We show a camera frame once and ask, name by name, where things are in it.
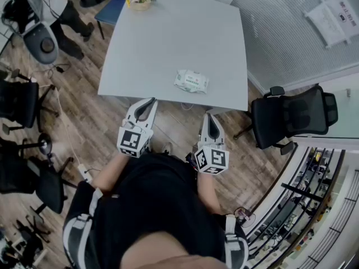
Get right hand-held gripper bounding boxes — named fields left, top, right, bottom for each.
left=194, top=112, right=230, bottom=176

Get black waist device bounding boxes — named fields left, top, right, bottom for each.
left=185, top=152, right=199, bottom=174

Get white paper wall sign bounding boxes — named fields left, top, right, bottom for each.
left=302, top=0, right=359, bottom=49

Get person's black clothed torso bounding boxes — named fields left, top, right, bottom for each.
left=62, top=152, right=251, bottom=269

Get person's right forearm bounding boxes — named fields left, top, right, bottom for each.
left=197, top=171, right=223, bottom=216

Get white power strip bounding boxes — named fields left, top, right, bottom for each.
left=76, top=163, right=93, bottom=183

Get black mesh office chair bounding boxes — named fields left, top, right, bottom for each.
left=233, top=84, right=339, bottom=156

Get blue chair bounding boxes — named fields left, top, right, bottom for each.
left=94, top=0, right=133, bottom=40

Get black chair star base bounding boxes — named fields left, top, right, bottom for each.
left=15, top=214, right=53, bottom=269

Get black armless office chair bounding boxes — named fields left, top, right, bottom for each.
left=0, top=68, right=58, bottom=135

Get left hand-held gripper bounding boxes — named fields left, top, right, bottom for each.
left=116, top=96, right=158, bottom=159

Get round black stand base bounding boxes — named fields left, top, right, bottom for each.
left=37, top=133, right=54, bottom=155

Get white wet wipe pack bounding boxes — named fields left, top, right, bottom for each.
left=173, top=68, right=210, bottom=95

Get black padded office chair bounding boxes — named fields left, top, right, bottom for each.
left=0, top=138, right=77, bottom=216

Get black metal railing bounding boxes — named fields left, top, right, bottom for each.
left=246, top=147, right=359, bottom=269

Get long white power cable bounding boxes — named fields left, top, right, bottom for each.
left=54, top=88, right=85, bottom=166

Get person's left forearm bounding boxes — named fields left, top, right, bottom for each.
left=92, top=151, right=133, bottom=192

